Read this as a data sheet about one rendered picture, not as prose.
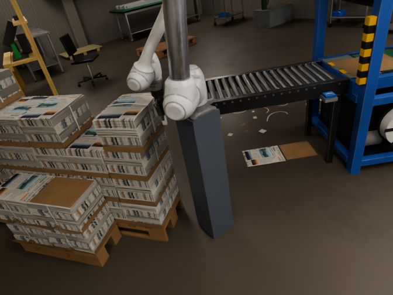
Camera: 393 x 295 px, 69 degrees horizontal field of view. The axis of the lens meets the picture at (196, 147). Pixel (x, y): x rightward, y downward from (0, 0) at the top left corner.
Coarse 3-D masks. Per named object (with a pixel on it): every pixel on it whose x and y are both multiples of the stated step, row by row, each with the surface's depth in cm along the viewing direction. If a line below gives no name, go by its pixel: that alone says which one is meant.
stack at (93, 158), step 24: (72, 144) 197; (96, 144) 191; (48, 168) 210; (72, 168) 201; (96, 168) 194; (120, 168) 186; (144, 168) 180; (168, 168) 215; (120, 192) 200; (144, 192) 193; (168, 192) 218; (120, 216) 218; (144, 216) 207
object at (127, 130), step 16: (112, 112) 172; (128, 112) 168; (144, 112) 171; (96, 128) 171; (112, 128) 167; (128, 128) 164; (144, 128) 172; (112, 144) 174; (128, 144) 170; (144, 144) 172
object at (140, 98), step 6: (120, 96) 195; (126, 96) 192; (132, 96) 190; (138, 96) 188; (144, 96) 186; (150, 96) 184; (114, 102) 185; (120, 102) 184; (126, 102) 182; (132, 102) 181; (138, 102) 179; (144, 102) 178; (150, 102) 178; (156, 114) 185; (156, 120) 185; (156, 126) 186
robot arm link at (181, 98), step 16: (176, 0) 116; (176, 16) 119; (176, 32) 123; (176, 48) 126; (176, 64) 131; (176, 80) 135; (192, 80) 138; (176, 96) 135; (192, 96) 139; (176, 112) 137; (192, 112) 143
